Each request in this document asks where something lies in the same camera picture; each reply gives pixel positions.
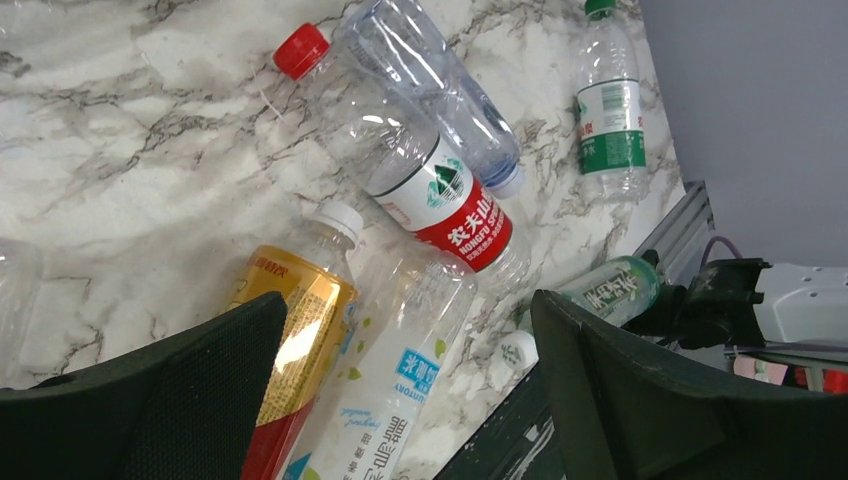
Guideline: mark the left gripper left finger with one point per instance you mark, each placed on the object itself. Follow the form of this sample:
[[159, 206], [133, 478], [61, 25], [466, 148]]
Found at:
[[183, 407]]

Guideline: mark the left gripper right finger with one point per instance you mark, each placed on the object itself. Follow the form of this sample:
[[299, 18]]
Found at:
[[626, 408]]

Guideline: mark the gold red label bottle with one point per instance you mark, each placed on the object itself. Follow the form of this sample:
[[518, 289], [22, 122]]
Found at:
[[310, 269]]

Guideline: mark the blue green label bottle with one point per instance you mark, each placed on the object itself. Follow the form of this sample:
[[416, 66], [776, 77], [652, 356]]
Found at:
[[21, 272]]

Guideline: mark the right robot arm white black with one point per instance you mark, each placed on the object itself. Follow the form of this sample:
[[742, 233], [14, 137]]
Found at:
[[778, 312]]

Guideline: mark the white loose bottle cap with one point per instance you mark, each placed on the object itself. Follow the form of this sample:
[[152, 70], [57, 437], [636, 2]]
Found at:
[[518, 350]]

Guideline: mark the green tinted bottle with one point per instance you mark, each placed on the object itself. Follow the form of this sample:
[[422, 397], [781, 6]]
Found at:
[[617, 291]]

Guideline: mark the white suntory label bottle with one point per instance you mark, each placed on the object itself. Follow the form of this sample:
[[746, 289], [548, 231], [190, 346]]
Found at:
[[414, 302]]

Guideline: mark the green white label bottle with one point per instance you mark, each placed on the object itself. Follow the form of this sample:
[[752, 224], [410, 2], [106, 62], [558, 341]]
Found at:
[[612, 150]]

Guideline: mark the red nongfu label bottle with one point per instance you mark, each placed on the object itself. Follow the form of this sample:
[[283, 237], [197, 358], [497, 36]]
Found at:
[[397, 155]]

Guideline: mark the clear blue tinted bottle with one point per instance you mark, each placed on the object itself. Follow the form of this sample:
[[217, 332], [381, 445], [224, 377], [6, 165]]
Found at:
[[399, 43]]

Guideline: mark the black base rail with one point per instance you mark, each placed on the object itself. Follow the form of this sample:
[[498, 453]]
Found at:
[[517, 441]]

